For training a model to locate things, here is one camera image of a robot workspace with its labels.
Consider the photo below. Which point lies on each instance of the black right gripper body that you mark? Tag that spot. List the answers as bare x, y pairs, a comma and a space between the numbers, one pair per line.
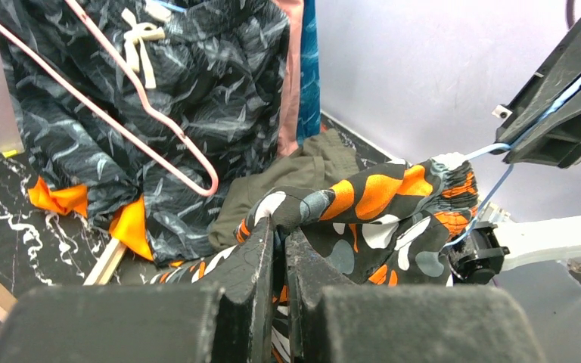
556, 110

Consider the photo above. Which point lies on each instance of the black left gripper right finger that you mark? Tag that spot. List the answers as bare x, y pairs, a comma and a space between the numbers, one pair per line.
331, 319

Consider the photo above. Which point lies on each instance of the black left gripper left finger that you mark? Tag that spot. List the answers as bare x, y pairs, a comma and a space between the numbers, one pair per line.
226, 316

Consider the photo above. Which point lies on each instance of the orange camouflage shorts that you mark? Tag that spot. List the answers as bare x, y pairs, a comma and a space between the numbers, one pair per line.
384, 225

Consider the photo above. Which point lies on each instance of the olive green shorts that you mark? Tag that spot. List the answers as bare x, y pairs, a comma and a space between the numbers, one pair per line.
321, 161

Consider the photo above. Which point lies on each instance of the pink shorts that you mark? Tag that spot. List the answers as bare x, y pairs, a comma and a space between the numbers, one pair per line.
290, 96

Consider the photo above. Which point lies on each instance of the teal patterned shorts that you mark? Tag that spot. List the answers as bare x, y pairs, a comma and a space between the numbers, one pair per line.
309, 119

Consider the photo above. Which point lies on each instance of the orange cloth piece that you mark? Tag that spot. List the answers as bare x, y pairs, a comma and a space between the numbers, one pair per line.
128, 223

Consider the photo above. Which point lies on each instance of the pink wire hanger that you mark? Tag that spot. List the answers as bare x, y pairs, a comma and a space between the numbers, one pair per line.
142, 95

